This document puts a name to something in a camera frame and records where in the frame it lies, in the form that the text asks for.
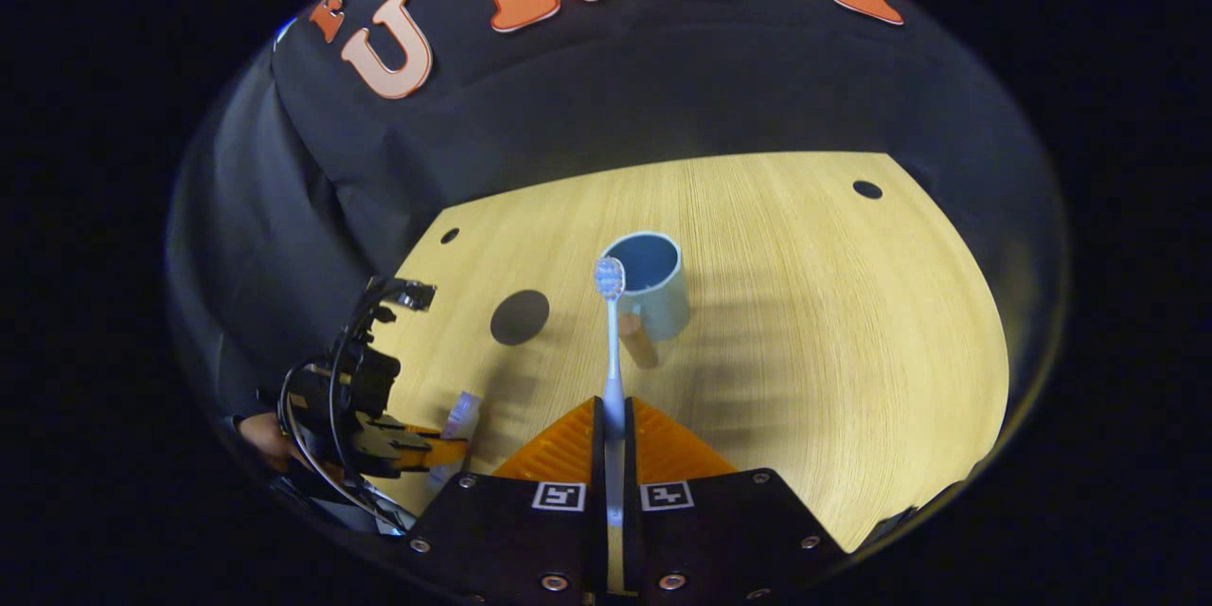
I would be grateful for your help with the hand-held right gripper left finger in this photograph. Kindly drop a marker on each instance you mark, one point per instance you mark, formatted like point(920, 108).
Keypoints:
point(598, 464)

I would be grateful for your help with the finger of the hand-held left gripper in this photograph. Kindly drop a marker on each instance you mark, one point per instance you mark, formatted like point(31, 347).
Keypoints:
point(431, 450)

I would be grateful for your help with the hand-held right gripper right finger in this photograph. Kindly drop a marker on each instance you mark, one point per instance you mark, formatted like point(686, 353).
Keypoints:
point(630, 464)

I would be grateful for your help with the white toothpaste tube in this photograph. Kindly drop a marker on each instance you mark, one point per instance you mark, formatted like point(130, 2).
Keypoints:
point(463, 415)

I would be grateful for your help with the light blue toothbrush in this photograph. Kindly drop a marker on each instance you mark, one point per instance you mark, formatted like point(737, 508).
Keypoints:
point(613, 350)

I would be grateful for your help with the dark round coaster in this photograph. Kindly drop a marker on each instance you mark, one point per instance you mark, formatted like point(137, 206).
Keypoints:
point(520, 317)

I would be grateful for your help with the light blue cup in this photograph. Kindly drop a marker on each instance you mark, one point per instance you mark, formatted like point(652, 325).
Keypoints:
point(653, 289)

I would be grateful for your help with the wooden desktop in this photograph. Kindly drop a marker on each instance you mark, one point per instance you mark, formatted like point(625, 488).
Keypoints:
point(805, 331)

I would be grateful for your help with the black backdrop cloth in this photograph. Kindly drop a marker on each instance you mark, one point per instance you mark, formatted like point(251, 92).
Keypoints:
point(606, 85)

